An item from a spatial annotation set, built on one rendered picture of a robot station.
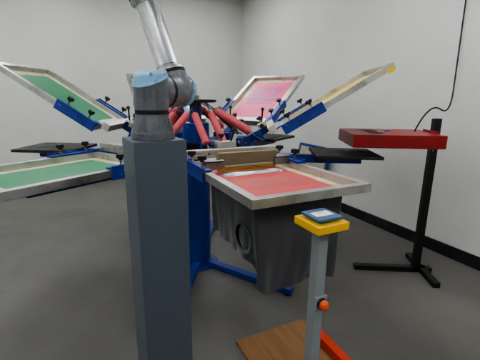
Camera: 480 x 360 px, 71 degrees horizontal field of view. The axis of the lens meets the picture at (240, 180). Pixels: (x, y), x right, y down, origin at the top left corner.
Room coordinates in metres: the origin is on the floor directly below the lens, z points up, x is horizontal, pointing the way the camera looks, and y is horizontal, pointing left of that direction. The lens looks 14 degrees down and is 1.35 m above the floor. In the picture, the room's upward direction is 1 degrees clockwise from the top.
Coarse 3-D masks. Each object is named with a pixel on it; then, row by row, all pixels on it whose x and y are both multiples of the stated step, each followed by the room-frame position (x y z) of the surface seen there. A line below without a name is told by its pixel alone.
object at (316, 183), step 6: (258, 168) 1.86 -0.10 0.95; (264, 168) 1.86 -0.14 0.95; (270, 168) 1.86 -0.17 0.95; (264, 174) 1.70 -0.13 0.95; (270, 174) 1.70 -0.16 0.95; (276, 174) 1.70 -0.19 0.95; (282, 174) 1.71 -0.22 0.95; (294, 174) 1.71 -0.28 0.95; (300, 174) 1.71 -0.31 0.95; (306, 180) 1.59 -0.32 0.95; (312, 180) 1.59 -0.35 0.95; (294, 186) 1.47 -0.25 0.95; (300, 186) 1.47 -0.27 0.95; (306, 186) 1.47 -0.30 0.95; (312, 186) 1.47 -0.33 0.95; (318, 186) 1.47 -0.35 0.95; (324, 186) 1.47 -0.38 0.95
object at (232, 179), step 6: (216, 174) 1.69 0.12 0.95; (252, 174) 1.70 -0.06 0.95; (258, 174) 1.70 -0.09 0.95; (228, 180) 1.57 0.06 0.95; (234, 180) 1.57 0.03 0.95; (240, 186) 1.46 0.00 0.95; (246, 186) 1.46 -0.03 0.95; (252, 192) 1.37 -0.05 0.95; (258, 192) 1.37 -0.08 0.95; (264, 192) 1.37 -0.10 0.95; (270, 192) 1.37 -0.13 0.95; (276, 192) 1.37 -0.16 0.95; (282, 192) 1.37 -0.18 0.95
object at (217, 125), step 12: (180, 108) 2.64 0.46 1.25; (192, 108) 2.45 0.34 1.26; (204, 108) 2.74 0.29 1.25; (216, 108) 2.67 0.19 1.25; (180, 120) 2.33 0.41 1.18; (216, 120) 2.38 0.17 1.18; (228, 120) 2.47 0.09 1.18; (204, 132) 2.24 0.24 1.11; (216, 132) 2.30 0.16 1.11; (252, 132) 2.60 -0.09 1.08; (204, 144) 2.18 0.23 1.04
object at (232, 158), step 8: (224, 152) 1.75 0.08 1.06; (232, 152) 1.76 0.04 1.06; (240, 152) 1.78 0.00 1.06; (248, 152) 1.80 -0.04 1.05; (256, 152) 1.82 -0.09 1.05; (264, 152) 1.84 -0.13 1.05; (272, 152) 1.86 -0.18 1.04; (224, 160) 1.73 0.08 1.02; (232, 160) 1.75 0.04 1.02; (240, 160) 1.77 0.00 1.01; (248, 160) 1.79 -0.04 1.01; (256, 160) 1.82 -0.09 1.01; (264, 160) 1.84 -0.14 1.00; (272, 160) 1.86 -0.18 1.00
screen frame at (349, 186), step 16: (208, 176) 1.53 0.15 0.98; (320, 176) 1.65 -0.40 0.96; (336, 176) 1.55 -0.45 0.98; (224, 192) 1.36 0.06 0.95; (240, 192) 1.24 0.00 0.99; (288, 192) 1.25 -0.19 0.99; (304, 192) 1.25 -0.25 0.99; (320, 192) 1.28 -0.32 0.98; (336, 192) 1.32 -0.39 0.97; (352, 192) 1.36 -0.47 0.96; (256, 208) 1.15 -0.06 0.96
